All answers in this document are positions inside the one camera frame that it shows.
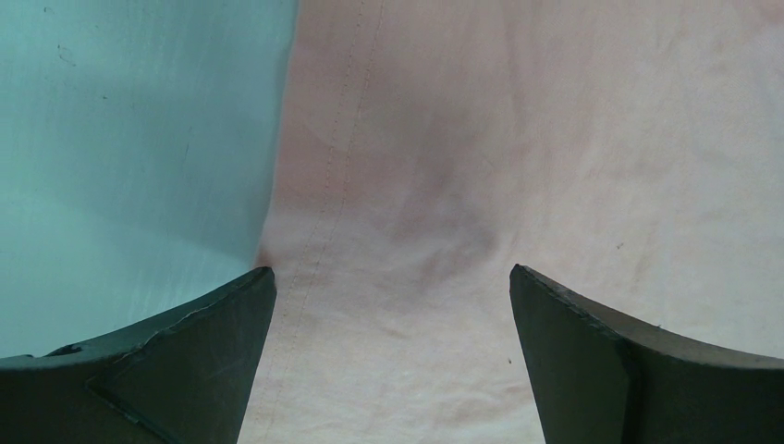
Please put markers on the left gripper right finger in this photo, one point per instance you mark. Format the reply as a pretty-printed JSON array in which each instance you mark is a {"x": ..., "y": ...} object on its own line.
[{"x": 601, "y": 376}]

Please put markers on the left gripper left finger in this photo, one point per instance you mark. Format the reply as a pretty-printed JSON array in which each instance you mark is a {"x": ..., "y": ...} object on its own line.
[{"x": 181, "y": 376}]

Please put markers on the salmon pink t shirt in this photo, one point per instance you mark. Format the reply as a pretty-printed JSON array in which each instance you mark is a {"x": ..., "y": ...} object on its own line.
[{"x": 630, "y": 150}]

